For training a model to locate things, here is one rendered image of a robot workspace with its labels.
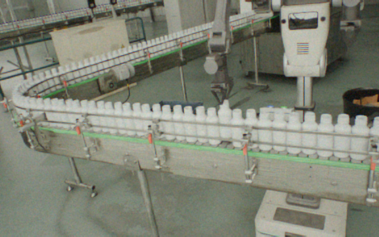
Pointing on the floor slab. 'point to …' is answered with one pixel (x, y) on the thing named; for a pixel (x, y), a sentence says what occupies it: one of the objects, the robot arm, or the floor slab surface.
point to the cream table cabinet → (91, 43)
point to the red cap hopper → (7, 60)
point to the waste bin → (350, 108)
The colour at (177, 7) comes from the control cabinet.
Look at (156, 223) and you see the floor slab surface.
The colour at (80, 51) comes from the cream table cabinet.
